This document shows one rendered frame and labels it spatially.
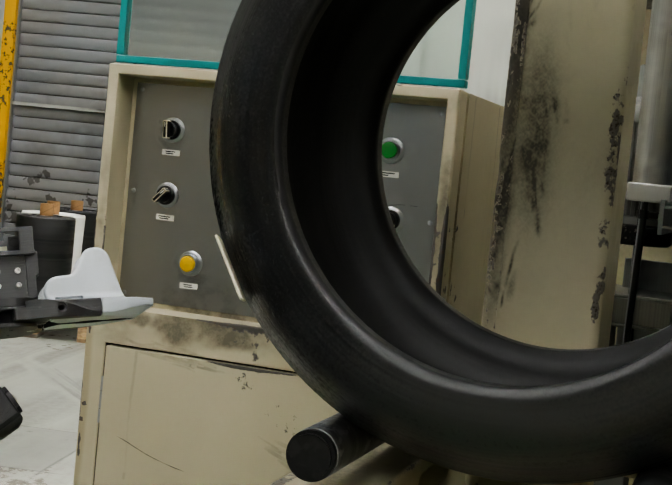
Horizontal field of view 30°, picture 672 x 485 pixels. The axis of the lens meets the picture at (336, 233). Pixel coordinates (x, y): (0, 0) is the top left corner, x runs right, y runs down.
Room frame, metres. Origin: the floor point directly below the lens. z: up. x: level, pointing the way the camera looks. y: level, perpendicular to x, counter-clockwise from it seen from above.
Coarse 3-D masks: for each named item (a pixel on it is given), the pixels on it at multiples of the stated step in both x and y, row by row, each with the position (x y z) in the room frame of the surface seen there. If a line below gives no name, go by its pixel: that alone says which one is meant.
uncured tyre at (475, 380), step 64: (256, 0) 1.09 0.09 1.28; (320, 0) 1.06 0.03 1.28; (384, 0) 1.32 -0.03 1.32; (448, 0) 1.31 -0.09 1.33; (256, 64) 1.08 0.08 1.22; (320, 64) 1.31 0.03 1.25; (384, 64) 1.33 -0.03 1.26; (256, 128) 1.07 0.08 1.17; (320, 128) 1.33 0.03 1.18; (256, 192) 1.07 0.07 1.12; (320, 192) 1.32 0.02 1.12; (384, 192) 1.35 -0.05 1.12; (256, 256) 1.07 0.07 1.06; (320, 256) 1.30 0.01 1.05; (384, 256) 1.32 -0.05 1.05; (320, 320) 1.05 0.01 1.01; (384, 320) 1.30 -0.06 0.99; (448, 320) 1.30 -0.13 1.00; (320, 384) 1.07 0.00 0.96; (384, 384) 1.03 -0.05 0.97; (448, 384) 1.01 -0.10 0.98; (512, 384) 1.27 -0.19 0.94; (576, 384) 0.98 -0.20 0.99; (640, 384) 0.96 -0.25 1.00; (448, 448) 1.03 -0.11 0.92; (512, 448) 1.00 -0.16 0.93; (576, 448) 0.98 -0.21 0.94; (640, 448) 0.98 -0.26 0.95
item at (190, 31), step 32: (128, 0) 1.93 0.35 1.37; (160, 0) 1.92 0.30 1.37; (192, 0) 1.90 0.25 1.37; (224, 0) 1.88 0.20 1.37; (128, 32) 1.93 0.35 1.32; (160, 32) 1.91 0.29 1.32; (192, 32) 1.90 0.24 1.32; (224, 32) 1.88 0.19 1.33; (448, 32) 1.77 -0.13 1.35; (160, 64) 1.91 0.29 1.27; (192, 64) 1.89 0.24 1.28; (416, 64) 1.78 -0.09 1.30; (448, 64) 1.77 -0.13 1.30
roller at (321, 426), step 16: (336, 416) 1.11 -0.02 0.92; (304, 432) 1.04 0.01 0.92; (320, 432) 1.04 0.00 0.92; (336, 432) 1.06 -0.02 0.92; (352, 432) 1.09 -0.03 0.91; (288, 448) 1.05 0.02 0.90; (304, 448) 1.04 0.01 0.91; (320, 448) 1.04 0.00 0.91; (336, 448) 1.04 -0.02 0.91; (352, 448) 1.08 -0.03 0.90; (368, 448) 1.13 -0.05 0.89; (288, 464) 1.05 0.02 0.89; (304, 464) 1.04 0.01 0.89; (320, 464) 1.04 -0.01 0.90; (336, 464) 1.04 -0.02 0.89; (304, 480) 1.04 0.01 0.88; (320, 480) 1.04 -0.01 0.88
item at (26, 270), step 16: (16, 240) 1.01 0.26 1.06; (32, 240) 1.01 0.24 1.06; (0, 256) 1.02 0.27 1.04; (16, 256) 1.01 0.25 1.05; (32, 256) 1.01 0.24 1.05; (0, 272) 1.00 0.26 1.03; (16, 272) 1.00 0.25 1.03; (32, 272) 1.01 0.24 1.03; (0, 288) 1.00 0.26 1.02; (16, 288) 1.00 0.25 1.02; (32, 288) 1.01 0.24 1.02; (0, 304) 0.98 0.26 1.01; (16, 304) 0.99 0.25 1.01; (0, 336) 1.03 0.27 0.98; (16, 336) 1.04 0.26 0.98
